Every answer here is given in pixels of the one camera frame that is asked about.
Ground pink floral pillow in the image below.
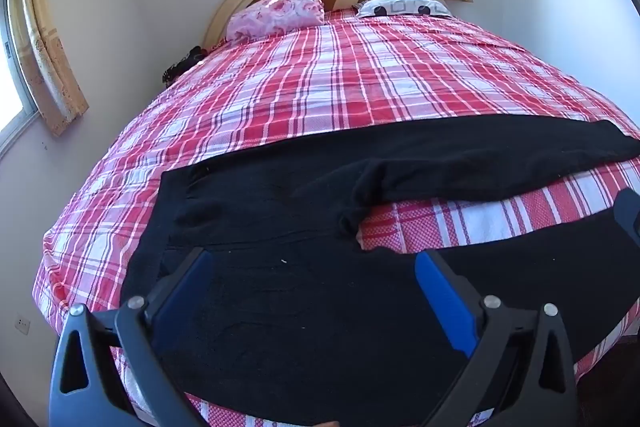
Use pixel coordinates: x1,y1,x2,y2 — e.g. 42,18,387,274
226,0,326,42

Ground black lumpy object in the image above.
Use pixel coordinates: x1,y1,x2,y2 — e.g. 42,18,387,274
161,46,208,88

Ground black pants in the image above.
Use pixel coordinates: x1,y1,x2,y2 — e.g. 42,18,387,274
120,114,640,427

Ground small side window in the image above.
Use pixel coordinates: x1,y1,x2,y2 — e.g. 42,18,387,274
0,0,39,158

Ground white patterned pillow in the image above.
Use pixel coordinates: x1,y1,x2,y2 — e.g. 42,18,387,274
354,0,453,18

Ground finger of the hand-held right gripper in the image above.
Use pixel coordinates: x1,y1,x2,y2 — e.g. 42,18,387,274
612,188,640,258

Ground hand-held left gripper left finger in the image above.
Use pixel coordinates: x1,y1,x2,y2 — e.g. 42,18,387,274
48,248,217,427

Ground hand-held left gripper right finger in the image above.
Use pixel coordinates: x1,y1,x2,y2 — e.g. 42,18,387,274
414,250,581,427

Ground red plaid bedspread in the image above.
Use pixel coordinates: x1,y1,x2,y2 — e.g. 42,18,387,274
32,9,640,427

